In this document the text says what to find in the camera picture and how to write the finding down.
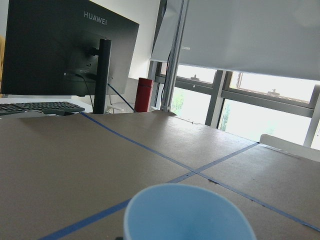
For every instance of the black keyboard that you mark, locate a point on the black keyboard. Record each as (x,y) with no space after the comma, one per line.
(43,107)

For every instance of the red thermos bottle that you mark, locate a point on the red thermos bottle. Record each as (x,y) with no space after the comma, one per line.
(143,95)

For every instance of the grey window roller blind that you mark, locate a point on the grey window roller blind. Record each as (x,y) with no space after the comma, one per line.
(269,37)

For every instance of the black computer monitor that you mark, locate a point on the black computer monitor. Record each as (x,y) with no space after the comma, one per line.
(67,48)

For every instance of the light blue paper cup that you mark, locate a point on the light blue paper cup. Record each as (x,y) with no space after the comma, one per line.
(175,211)

